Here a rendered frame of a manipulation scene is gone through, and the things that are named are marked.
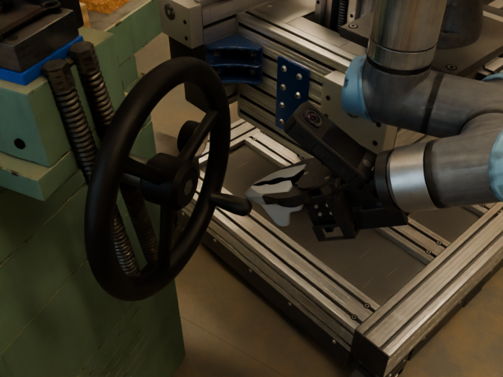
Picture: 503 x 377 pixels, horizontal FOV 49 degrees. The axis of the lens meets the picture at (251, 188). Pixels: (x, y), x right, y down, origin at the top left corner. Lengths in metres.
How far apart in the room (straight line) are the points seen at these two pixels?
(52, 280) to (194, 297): 0.77
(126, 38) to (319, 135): 0.34
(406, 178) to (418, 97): 0.11
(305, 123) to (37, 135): 0.28
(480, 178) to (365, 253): 0.85
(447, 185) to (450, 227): 0.94
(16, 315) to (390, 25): 0.59
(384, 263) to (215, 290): 0.48
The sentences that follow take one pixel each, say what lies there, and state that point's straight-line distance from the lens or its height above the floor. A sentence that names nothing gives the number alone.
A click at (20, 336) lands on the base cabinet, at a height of 0.59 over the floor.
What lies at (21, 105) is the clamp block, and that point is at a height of 0.95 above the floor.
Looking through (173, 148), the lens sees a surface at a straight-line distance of 1.02.
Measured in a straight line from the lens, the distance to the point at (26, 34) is 0.57.
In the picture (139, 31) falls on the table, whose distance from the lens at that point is 0.86.
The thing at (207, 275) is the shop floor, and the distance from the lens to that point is 1.60.
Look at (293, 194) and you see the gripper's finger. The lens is 0.65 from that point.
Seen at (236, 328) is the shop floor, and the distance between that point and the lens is 1.49.
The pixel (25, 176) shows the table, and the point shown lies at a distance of 0.61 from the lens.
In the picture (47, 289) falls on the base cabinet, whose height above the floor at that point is 0.61.
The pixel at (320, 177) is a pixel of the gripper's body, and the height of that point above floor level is 0.81.
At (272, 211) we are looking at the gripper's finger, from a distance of 0.72.
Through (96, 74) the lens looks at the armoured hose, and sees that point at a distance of 0.60.
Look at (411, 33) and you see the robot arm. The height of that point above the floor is 0.97.
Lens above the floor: 1.23
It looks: 41 degrees down
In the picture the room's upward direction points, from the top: straight up
